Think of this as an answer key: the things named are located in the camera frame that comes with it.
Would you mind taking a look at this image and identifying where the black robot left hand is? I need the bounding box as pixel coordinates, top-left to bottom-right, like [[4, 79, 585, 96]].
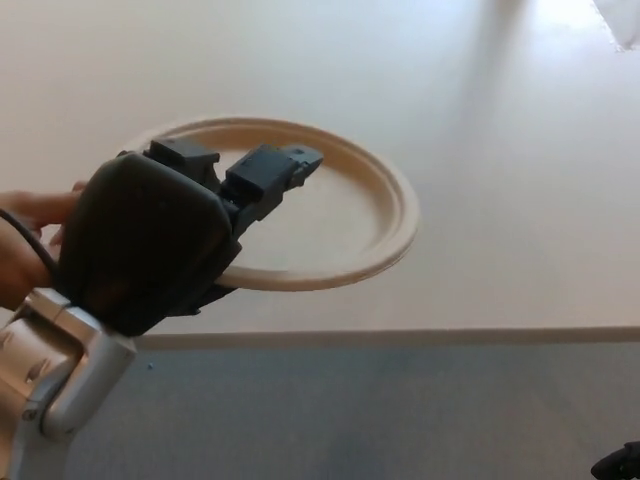
[[52, 137, 325, 337]]

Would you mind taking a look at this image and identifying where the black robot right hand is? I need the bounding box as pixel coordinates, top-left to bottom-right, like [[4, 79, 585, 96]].
[[589, 442, 640, 480]]

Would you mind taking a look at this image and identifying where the person's bare hand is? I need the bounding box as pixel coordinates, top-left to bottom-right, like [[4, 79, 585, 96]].
[[0, 180, 91, 311]]

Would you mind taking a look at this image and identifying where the beige round paper plate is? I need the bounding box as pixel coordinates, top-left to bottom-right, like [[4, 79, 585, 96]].
[[119, 116, 420, 293]]

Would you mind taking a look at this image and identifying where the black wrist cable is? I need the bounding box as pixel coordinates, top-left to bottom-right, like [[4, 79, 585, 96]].
[[0, 207, 60, 275]]

